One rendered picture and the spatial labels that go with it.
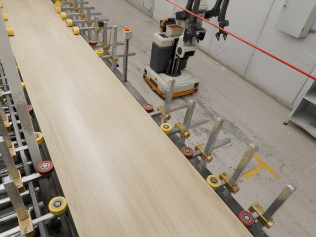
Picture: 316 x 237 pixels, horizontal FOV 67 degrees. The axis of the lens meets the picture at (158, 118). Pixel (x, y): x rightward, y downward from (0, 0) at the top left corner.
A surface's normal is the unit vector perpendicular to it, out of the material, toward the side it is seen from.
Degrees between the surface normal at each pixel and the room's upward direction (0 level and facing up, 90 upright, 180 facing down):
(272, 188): 0
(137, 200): 0
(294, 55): 90
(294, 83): 90
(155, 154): 0
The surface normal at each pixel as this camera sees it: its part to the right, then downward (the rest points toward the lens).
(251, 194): 0.13, -0.76
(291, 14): -0.84, 0.25
